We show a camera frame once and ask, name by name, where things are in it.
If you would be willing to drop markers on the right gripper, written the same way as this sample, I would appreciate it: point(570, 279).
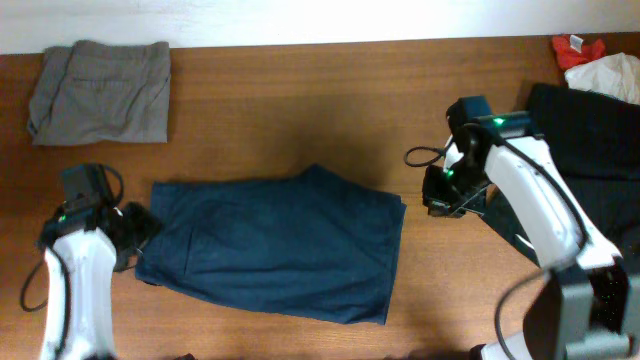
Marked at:
point(441, 198)

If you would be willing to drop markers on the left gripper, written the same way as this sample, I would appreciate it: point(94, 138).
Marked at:
point(136, 230)

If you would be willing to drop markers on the navy blue shorts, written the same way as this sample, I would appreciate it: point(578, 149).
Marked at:
point(313, 245)

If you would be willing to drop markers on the black shorts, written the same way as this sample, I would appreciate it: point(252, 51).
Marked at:
point(589, 134)

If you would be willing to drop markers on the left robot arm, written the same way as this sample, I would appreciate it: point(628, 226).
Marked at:
point(84, 245)

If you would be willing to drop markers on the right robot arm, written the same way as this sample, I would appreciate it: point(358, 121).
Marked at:
point(583, 301)

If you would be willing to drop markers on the folded grey shorts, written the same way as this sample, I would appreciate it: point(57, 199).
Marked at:
point(92, 92)

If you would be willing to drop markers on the black shirt white stripe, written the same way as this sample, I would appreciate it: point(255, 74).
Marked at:
point(612, 206)

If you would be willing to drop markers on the red cloth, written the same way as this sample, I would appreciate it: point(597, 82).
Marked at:
point(570, 51)

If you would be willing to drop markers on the white cloth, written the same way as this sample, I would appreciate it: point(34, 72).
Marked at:
point(614, 75)

